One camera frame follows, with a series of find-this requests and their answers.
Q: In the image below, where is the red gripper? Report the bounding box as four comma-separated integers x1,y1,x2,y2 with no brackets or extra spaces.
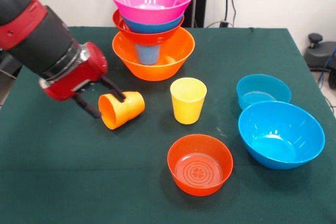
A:
41,41,127,119

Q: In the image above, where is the orange cup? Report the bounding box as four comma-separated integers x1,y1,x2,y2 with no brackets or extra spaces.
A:
98,91,145,131

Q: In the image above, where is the blue cup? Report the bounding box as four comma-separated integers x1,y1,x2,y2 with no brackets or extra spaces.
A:
134,43,161,66

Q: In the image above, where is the large orange bowl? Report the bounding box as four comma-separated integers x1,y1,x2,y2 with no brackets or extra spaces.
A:
112,27,196,81

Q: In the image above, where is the wide red bowl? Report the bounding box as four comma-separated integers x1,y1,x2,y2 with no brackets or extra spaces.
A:
112,8,185,45

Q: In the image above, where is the large blue bowl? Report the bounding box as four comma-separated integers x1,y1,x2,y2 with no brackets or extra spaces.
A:
238,100,326,170
120,14,184,35

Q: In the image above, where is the yellow cup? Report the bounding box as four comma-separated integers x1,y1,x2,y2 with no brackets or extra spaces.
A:
170,77,208,125

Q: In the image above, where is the dark green table cloth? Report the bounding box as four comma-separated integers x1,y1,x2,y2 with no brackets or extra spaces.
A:
0,26,336,224

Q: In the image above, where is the small red bowl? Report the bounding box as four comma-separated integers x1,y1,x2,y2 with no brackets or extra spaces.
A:
167,134,234,197

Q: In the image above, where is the small teal blue bowl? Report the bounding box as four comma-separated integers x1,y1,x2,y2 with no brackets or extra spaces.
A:
236,74,292,111

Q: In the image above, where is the black pedestal leg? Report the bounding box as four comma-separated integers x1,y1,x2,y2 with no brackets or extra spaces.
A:
304,33,336,90
0,49,24,78

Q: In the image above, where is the black wall cable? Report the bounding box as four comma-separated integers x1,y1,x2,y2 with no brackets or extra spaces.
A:
207,0,237,28

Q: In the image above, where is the blue cable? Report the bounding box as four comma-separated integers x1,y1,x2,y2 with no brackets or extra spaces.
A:
317,48,336,88

